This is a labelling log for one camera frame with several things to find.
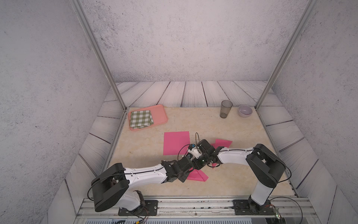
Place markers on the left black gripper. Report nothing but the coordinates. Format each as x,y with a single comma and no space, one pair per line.
184,178

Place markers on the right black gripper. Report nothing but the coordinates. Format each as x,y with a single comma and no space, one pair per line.
196,164

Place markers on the pink square paper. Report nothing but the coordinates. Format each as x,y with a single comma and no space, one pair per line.
220,143

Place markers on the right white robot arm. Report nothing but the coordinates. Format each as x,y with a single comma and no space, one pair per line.
266,166

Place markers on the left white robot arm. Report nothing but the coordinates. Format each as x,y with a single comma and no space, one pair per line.
116,186

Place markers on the grey translucent cup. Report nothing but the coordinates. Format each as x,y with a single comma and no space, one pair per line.
226,106

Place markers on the lilac bowl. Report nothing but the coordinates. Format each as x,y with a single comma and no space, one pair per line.
245,111

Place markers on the pink plastic tray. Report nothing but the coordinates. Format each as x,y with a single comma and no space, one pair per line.
158,113

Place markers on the green checkered cloth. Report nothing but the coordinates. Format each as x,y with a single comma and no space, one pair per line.
141,119

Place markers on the front aluminium rail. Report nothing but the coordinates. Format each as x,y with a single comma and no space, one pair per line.
203,210

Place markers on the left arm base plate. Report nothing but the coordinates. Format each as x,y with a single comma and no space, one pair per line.
149,209

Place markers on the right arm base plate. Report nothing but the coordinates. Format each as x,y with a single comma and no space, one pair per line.
249,207

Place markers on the right aluminium frame post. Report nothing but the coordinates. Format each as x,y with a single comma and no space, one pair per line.
307,13

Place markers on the aluminium frame post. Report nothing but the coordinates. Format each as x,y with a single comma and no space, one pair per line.
96,48
307,13

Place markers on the left aluminium frame post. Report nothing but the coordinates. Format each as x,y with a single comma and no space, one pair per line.
96,48

